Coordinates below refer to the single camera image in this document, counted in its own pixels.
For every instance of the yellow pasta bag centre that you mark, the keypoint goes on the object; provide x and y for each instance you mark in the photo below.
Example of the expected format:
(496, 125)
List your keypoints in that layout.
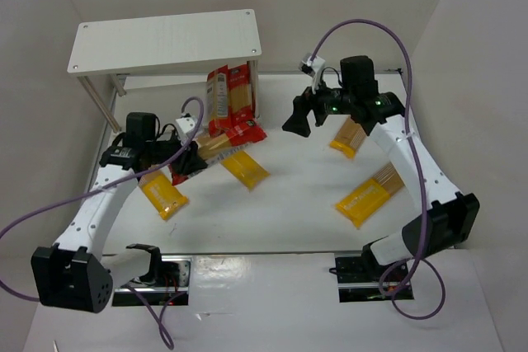
(245, 169)

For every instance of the red spaghetti bag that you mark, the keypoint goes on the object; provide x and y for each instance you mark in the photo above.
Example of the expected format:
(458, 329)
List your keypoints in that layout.
(216, 149)

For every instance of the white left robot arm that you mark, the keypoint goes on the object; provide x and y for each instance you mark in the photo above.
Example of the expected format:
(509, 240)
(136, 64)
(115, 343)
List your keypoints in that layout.
(70, 274)

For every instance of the red spaghetti bag shelf left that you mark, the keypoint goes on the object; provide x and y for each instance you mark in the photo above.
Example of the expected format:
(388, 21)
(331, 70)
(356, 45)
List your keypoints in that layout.
(219, 117)

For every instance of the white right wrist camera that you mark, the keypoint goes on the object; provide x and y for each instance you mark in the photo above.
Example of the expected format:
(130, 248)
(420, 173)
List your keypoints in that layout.
(312, 65)

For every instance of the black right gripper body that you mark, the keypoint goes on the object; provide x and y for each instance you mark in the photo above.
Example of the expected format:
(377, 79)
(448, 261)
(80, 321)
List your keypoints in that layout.
(310, 104)

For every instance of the yellow pasta bag far right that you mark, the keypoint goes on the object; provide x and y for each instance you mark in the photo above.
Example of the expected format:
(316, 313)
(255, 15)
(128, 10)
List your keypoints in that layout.
(348, 139)

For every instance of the red spaghetti bag shelf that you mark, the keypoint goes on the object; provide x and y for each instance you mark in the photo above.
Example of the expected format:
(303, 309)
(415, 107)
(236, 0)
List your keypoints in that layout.
(219, 117)
(240, 94)

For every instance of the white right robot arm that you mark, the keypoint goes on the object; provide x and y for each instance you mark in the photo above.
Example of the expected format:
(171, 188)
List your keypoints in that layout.
(447, 214)

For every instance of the red spaghetti bag shelf right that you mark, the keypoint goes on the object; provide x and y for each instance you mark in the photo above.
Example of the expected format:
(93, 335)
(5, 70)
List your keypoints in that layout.
(240, 94)

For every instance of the yellow pasta bag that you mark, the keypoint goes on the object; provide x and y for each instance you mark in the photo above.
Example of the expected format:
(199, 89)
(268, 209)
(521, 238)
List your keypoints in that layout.
(348, 139)
(245, 169)
(371, 195)
(163, 196)

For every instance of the yellow pasta bag left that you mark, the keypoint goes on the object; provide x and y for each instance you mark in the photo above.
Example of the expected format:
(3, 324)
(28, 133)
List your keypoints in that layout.
(163, 196)

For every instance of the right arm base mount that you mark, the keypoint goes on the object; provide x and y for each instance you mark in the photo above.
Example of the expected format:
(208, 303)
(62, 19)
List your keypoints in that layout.
(356, 285)

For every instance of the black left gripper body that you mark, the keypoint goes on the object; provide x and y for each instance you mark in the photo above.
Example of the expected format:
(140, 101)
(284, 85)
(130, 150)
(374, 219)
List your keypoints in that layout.
(181, 156)

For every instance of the white shelf with metal legs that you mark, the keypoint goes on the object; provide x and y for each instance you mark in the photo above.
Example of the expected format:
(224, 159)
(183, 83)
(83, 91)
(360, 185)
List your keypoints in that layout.
(186, 43)

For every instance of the yellow pasta bag near right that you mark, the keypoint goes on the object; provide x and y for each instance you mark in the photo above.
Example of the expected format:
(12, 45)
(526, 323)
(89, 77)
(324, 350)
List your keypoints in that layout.
(371, 195)

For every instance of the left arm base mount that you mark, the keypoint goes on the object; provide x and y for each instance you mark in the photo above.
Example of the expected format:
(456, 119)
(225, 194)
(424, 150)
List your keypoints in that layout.
(171, 286)

